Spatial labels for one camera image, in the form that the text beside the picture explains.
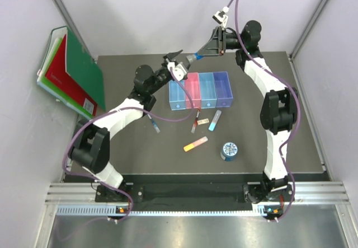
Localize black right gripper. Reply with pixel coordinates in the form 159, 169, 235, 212
197, 27, 246, 58

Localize grey blue glue bottle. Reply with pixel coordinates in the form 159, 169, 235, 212
186, 53, 202, 65

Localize light blue drawer bin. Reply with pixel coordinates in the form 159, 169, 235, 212
169, 81, 186, 111

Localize purple drawer bin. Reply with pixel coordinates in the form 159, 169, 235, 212
213, 72, 233, 107

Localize round blue tape tin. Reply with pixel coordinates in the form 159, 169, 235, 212
220, 142, 238, 162

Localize pink drawer bin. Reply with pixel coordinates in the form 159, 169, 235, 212
184, 73, 201, 108

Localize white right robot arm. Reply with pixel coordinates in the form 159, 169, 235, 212
196, 20, 298, 203

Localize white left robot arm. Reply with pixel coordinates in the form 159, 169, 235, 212
67, 50, 187, 202

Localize blue white highlighter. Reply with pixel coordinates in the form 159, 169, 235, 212
208, 110, 222, 132

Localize blue pen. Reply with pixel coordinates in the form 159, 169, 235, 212
147, 114, 161, 133

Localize small beige eraser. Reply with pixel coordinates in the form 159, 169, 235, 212
197, 118, 209, 125

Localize red pen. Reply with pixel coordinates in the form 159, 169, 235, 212
191, 107, 201, 133

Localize green folder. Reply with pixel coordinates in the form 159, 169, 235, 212
66, 27, 106, 110

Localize orange pink highlighter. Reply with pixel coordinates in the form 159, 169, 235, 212
183, 136, 208, 152

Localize red folder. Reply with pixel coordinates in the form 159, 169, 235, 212
44, 35, 97, 119

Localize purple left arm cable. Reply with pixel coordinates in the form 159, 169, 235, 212
62, 68, 196, 222

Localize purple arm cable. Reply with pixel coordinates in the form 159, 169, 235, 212
228, 0, 302, 221
62, 68, 196, 222

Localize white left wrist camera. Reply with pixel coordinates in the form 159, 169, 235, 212
167, 62, 188, 81

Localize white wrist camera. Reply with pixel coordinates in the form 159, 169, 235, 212
167, 62, 188, 81
212, 6, 229, 28

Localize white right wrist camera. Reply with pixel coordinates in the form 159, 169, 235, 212
212, 6, 229, 28

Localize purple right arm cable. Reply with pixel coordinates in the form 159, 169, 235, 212
228, 0, 302, 221

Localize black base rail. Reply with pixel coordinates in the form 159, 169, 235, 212
95, 172, 294, 211

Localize slotted cable duct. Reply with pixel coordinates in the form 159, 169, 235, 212
56, 205, 279, 217

